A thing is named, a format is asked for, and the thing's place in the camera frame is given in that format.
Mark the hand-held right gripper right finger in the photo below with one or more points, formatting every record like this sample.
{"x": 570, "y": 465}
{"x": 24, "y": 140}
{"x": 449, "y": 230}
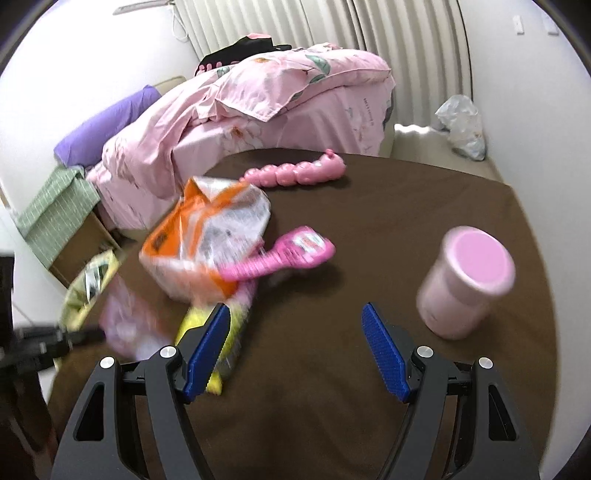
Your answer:
{"x": 383, "y": 350}

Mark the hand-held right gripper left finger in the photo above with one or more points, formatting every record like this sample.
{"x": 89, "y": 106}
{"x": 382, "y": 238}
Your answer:
{"x": 208, "y": 350}

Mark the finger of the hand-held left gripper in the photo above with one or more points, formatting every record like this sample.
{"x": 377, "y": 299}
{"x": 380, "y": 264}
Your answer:
{"x": 78, "y": 334}

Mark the yellow-green snack packet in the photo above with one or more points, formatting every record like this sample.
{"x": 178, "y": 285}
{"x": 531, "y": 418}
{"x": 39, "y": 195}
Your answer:
{"x": 231, "y": 341}

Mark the yellow plastic trash bag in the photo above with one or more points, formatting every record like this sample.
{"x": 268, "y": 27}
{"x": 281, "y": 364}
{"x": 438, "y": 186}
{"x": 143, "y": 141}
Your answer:
{"x": 87, "y": 286}

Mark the pink and white wrapper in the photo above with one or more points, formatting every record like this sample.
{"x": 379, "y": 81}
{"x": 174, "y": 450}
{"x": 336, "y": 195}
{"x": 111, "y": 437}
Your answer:
{"x": 134, "y": 318}

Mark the orange and white snack bag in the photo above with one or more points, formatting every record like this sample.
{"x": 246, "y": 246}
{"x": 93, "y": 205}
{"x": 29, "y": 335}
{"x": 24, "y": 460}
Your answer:
{"x": 203, "y": 230}

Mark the cardboard box nightstand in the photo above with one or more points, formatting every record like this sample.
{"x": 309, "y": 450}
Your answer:
{"x": 87, "y": 240}

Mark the pink cup with lid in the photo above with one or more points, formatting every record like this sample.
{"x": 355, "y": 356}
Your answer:
{"x": 466, "y": 286}

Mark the pink toy guitar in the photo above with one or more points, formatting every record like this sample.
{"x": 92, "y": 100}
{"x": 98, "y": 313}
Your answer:
{"x": 281, "y": 256}

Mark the green patterned cloth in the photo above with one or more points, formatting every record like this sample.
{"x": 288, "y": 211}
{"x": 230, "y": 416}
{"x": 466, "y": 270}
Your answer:
{"x": 55, "y": 203}

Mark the pink caterpillar toy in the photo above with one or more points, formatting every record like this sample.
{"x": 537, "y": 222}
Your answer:
{"x": 295, "y": 173}

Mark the purple pillow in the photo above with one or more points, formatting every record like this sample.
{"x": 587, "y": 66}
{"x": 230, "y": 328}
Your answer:
{"x": 106, "y": 124}

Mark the pink duvet on bed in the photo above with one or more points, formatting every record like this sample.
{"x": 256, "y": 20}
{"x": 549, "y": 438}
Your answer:
{"x": 351, "y": 115}

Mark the clear crumpled plastic bag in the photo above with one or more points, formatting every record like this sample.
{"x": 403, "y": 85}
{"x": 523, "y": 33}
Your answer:
{"x": 461, "y": 124}

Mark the beige headboard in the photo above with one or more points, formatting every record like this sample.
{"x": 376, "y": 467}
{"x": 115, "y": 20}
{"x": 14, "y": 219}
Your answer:
{"x": 168, "y": 85}

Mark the pink floral duvet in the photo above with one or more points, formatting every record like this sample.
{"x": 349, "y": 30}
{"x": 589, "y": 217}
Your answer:
{"x": 277, "y": 78}

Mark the black garment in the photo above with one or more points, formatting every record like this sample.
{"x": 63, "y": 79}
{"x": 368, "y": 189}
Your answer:
{"x": 244, "y": 50}

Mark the white pleated curtain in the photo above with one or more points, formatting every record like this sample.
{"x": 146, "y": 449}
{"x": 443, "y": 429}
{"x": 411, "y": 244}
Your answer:
{"x": 369, "y": 32}

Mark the white wall socket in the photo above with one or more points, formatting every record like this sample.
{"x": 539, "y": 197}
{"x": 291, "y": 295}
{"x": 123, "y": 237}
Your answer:
{"x": 550, "y": 28}
{"x": 518, "y": 23}

